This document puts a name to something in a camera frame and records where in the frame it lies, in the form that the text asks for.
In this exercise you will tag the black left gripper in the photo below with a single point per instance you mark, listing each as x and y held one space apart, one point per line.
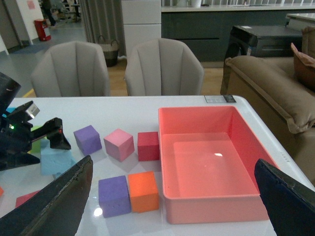
16 137

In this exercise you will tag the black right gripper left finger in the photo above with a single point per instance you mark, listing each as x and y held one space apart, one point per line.
57 209

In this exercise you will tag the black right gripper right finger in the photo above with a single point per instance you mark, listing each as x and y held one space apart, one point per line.
290 205

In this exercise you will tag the light blue foam cube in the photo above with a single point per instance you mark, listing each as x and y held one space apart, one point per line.
54 162

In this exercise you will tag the green foam cube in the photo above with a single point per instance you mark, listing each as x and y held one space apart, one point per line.
36 146

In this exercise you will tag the purple foam cube far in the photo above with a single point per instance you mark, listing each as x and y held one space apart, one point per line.
88 140

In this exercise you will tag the purple foam cube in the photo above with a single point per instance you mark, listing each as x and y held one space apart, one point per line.
113 196
88 140

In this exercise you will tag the red foam cube near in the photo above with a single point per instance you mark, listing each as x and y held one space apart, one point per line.
22 199

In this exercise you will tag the teal plastic bin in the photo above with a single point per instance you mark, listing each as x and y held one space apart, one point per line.
10 109

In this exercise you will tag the purple foam cube near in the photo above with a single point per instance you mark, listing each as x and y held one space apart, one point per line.
113 196

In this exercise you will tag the left beige chair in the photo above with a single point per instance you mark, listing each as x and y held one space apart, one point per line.
71 69

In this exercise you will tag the beige chair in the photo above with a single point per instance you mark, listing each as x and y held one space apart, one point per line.
163 67
71 69

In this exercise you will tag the orange foam cube near pink bin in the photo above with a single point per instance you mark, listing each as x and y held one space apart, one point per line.
143 192

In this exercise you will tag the pink plastic bin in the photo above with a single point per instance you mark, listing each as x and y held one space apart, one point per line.
208 155

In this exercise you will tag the dark red foam cube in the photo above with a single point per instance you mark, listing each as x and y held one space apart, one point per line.
148 146

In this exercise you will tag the woven basket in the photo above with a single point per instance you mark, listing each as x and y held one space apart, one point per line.
110 49

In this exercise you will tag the red bin in hallway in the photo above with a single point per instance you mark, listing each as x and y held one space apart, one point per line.
42 30

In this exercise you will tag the brown sofa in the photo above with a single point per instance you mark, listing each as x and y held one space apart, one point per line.
285 105

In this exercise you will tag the grey curtain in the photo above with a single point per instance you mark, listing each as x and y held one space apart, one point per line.
103 18

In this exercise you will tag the person in hallway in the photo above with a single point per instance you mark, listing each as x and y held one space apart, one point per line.
46 6

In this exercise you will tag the right beige chair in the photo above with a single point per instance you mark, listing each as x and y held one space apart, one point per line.
163 67

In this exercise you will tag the table label sticker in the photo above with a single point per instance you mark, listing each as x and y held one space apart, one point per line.
219 99

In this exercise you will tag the pink cushion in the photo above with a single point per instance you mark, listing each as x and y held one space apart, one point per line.
304 67

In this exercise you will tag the white cabinet column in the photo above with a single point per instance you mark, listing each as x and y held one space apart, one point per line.
141 22

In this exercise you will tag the black appliance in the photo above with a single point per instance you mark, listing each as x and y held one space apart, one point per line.
262 41

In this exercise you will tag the dark counter cabinet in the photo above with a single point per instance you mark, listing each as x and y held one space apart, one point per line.
206 30

